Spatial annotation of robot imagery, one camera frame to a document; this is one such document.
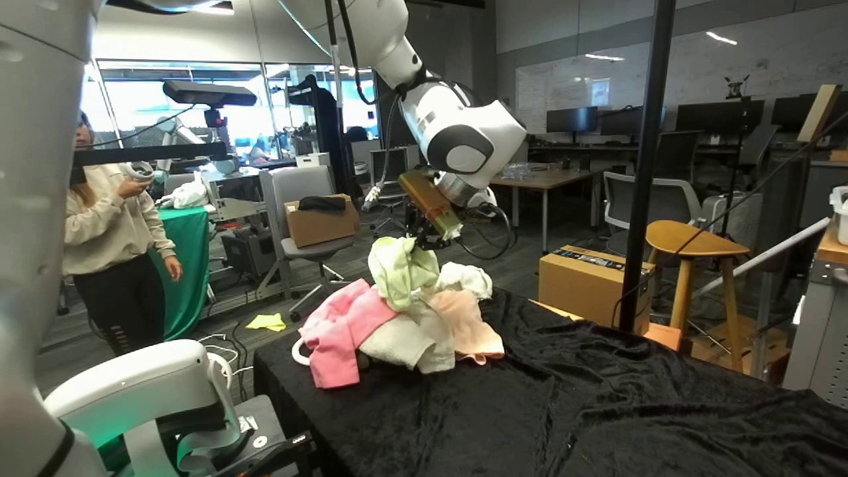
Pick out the person in beige shirt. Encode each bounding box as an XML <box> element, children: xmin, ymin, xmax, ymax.
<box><xmin>59</xmin><ymin>109</ymin><xmax>187</xmax><ymax>358</ymax></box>

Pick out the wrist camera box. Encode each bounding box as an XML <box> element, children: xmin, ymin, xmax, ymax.
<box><xmin>397</xmin><ymin>169</ymin><xmax>466</xmax><ymax>244</ymax></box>

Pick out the grey office chair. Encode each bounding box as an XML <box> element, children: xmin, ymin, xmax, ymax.
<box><xmin>601</xmin><ymin>167</ymin><xmax>707</xmax><ymax>233</ymax></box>

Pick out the pale green cloth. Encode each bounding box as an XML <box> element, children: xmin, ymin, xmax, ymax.
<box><xmin>366</xmin><ymin>233</ymin><xmax>442</xmax><ymax>317</ymax></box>

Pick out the small yellow rag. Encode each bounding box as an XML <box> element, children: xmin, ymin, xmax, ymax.
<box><xmin>244</xmin><ymin>311</ymin><xmax>293</xmax><ymax>338</ymax></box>

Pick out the pink cloth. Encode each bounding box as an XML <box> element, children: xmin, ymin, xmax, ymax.
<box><xmin>298</xmin><ymin>279</ymin><xmax>403</xmax><ymax>392</ymax></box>

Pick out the wooden stool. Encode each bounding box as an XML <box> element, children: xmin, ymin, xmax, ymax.
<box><xmin>641</xmin><ymin>219</ymin><xmax>756</xmax><ymax>376</ymax></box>

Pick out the small cardboard box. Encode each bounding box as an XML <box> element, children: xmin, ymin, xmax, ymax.
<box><xmin>281</xmin><ymin>192</ymin><xmax>363</xmax><ymax>253</ymax></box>

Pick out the black vertical pole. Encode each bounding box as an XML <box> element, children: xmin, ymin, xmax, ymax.
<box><xmin>615</xmin><ymin>0</ymin><xmax>682</xmax><ymax>344</ymax></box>

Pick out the green table cloth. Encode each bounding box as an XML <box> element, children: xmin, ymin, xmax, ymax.
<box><xmin>154</xmin><ymin>204</ymin><xmax>216</xmax><ymax>344</ymax></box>

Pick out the white cloth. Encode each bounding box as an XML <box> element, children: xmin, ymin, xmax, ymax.
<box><xmin>358</xmin><ymin>302</ymin><xmax>460</xmax><ymax>376</ymax></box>

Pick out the black velvet table cover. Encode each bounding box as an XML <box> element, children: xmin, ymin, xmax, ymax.
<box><xmin>253</xmin><ymin>279</ymin><xmax>848</xmax><ymax>477</ymax></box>

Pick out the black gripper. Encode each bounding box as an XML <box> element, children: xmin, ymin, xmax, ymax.
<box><xmin>411</xmin><ymin>221</ymin><xmax>450</xmax><ymax>254</ymax></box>

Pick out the black camera bar on stand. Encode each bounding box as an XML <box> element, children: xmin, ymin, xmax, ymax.
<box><xmin>159</xmin><ymin>78</ymin><xmax>260</xmax><ymax>134</ymax></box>

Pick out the long cardboard box black tape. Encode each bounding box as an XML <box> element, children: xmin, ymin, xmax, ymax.
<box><xmin>536</xmin><ymin>242</ymin><xmax>660</xmax><ymax>331</ymax></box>

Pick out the grey rolling chair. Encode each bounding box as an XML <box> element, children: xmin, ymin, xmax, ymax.
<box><xmin>253</xmin><ymin>163</ymin><xmax>362</xmax><ymax>309</ymax></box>

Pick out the black computer monitor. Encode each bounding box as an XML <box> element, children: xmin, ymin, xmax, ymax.
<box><xmin>544</xmin><ymin>103</ymin><xmax>605</xmax><ymax>140</ymax></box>
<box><xmin>673</xmin><ymin>99</ymin><xmax>768</xmax><ymax>140</ymax></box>

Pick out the cream terry towel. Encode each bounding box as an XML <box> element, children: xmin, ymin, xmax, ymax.
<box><xmin>434</xmin><ymin>261</ymin><xmax>495</xmax><ymax>302</ymax></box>

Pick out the long office desk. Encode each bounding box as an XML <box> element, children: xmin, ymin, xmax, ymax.
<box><xmin>487</xmin><ymin>163</ymin><xmax>597</xmax><ymax>254</ymax></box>

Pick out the silver tripod pole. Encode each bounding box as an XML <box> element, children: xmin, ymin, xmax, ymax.
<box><xmin>697</xmin><ymin>215</ymin><xmax>835</xmax><ymax>297</ymax></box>

